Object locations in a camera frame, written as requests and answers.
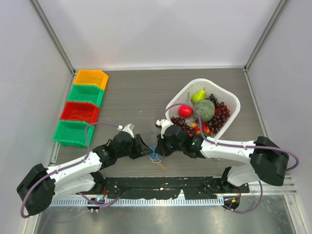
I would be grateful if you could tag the red grape bunch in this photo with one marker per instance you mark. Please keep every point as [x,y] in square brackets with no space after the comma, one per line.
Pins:
[222,113]

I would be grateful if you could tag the lower green storage bin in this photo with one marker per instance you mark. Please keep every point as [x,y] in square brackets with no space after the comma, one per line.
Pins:
[70,133]

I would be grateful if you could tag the red yellow lychee fruit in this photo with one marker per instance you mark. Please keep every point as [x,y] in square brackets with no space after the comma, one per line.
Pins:
[194,125]

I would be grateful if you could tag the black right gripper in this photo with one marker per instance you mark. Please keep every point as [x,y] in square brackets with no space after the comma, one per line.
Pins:
[161,148]

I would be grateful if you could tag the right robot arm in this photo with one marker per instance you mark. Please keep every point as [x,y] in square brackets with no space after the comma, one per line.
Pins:
[261,159]

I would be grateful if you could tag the red strawberry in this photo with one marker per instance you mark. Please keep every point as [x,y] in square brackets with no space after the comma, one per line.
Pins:
[205,129]

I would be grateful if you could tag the red apple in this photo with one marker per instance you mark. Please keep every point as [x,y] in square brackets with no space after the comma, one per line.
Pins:
[185,111]

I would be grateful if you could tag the dark purple grape bunch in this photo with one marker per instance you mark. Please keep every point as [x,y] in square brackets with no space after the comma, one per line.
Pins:
[181,123]

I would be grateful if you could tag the black grape bunch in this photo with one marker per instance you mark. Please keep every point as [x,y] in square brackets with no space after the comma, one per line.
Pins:
[213,99]

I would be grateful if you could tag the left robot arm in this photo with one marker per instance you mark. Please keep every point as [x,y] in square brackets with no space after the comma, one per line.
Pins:
[42,185]

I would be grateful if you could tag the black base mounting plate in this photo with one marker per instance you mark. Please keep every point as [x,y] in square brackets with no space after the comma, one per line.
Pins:
[164,188]

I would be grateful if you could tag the white slotted cable duct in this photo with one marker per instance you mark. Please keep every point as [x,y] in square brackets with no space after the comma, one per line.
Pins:
[76,201]

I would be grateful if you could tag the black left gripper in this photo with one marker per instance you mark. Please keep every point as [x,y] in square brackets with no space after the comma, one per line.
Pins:
[138,152]

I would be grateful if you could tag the white plastic fruit basket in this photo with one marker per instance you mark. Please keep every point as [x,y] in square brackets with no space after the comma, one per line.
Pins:
[185,94]

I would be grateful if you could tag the green netted melon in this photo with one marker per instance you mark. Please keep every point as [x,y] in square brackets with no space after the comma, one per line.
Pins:
[204,109]

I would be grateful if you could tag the upper green storage bin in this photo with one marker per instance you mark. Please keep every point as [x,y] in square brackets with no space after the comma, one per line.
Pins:
[86,93]

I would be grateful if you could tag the green storage bin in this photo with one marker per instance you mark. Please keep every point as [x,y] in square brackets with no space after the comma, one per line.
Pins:
[70,133]
[86,93]

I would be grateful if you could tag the orange storage bin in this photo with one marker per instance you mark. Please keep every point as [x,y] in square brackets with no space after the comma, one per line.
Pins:
[92,77]

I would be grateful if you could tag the yellow green pear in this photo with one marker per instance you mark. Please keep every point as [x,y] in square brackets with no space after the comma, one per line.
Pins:
[200,95]

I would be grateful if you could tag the red storage bin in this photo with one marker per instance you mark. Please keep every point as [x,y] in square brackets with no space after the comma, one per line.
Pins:
[80,111]

